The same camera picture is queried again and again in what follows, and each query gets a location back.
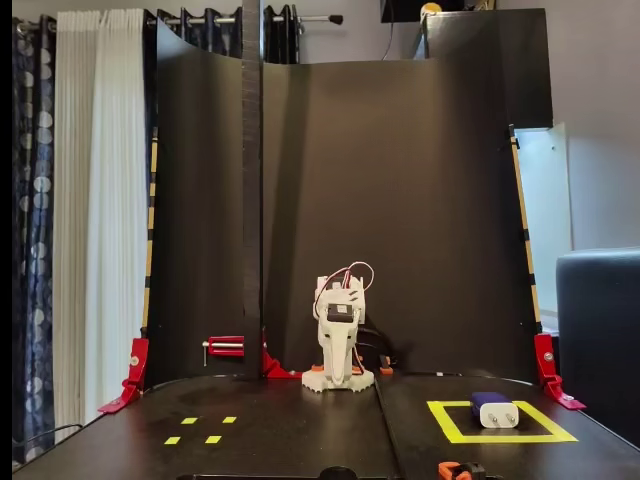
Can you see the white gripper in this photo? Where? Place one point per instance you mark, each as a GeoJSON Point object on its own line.
{"type": "Point", "coordinates": [338, 346]}

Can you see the blue white charger block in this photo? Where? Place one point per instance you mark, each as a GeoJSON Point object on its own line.
{"type": "Point", "coordinates": [495, 417]}

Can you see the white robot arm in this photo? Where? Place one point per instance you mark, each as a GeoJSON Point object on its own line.
{"type": "Point", "coordinates": [312, 381]}

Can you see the small orange base clamp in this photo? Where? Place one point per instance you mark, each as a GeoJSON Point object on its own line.
{"type": "Point", "coordinates": [356, 370]}
{"type": "Point", "coordinates": [385, 370]}
{"type": "Point", "coordinates": [316, 369]}

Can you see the red clamp with silver screw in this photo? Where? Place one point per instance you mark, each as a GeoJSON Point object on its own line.
{"type": "Point", "coordinates": [225, 350]}

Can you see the black round knob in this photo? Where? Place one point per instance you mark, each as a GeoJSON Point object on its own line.
{"type": "Point", "coordinates": [339, 474]}

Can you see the orange black spring clamp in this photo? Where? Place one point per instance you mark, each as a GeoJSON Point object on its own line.
{"type": "Point", "coordinates": [450, 471]}

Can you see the black backdrop board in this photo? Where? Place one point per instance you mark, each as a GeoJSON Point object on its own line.
{"type": "Point", "coordinates": [400, 200]}

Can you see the yellow tape square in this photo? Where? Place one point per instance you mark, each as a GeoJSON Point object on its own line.
{"type": "Point", "coordinates": [500, 439]}

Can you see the red corner clamp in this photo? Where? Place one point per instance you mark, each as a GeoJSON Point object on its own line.
{"type": "Point", "coordinates": [137, 360]}
{"type": "Point", "coordinates": [546, 360]}

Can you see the yellow black striped stick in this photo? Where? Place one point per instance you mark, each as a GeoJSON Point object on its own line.
{"type": "Point", "coordinates": [522, 210]}
{"type": "Point", "coordinates": [150, 220]}

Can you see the white pleated curtain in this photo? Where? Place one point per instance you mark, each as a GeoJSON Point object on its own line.
{"type": "Point", "coordinates": [100, 200]}

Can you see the silver curtain rod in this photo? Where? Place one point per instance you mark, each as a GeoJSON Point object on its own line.
{"type": "Point", "coordinates": [315, 19]}

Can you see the dark blue patterned curtain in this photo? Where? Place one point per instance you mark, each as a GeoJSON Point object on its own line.
{"type": "Point", "coordinates": [200, 35]}
{"type": "Point", "coordinates": [32, 200]}

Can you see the yellow ball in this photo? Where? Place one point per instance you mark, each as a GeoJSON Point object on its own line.
{"type": "Point", "coordinates": [430, 9]}

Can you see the red bracket clamp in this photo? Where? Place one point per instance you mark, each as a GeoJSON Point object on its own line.
{"type": "Point", "coordinates": [274, 367]}

